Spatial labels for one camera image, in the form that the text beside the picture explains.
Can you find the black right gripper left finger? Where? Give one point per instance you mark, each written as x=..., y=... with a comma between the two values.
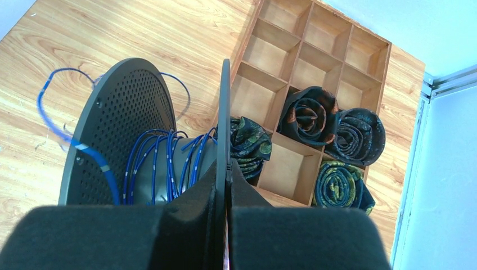
x=178, y=235

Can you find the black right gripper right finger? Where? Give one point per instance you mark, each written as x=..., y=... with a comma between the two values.
x=262, y=236

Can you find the dark grey filament spool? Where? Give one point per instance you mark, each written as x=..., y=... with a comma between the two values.
x=126, y=149

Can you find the wooden compartment organizer tray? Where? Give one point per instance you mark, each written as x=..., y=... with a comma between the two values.
x=314, y=80

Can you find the aluminium corner frame post right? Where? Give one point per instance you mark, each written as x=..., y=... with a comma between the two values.
x=436, y=225

